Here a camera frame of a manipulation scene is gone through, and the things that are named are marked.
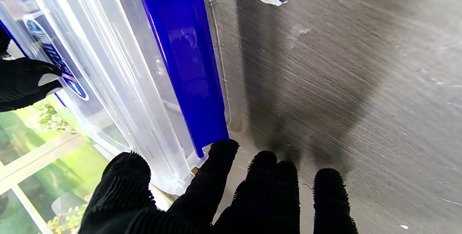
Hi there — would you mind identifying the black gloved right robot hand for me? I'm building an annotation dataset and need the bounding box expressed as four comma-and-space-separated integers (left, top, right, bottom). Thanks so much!
0, 28, 64, 113

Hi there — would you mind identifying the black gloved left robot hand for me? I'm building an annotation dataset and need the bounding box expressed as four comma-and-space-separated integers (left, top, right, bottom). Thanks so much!
78, 138, 359, 234

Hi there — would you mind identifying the large clear lid blue sticker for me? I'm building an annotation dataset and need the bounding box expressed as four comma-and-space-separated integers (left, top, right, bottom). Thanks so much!
0, 0, 188, 195

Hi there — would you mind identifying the clear container with blue clips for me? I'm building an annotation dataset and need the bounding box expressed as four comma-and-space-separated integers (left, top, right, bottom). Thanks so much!
0, 0, 231, 195

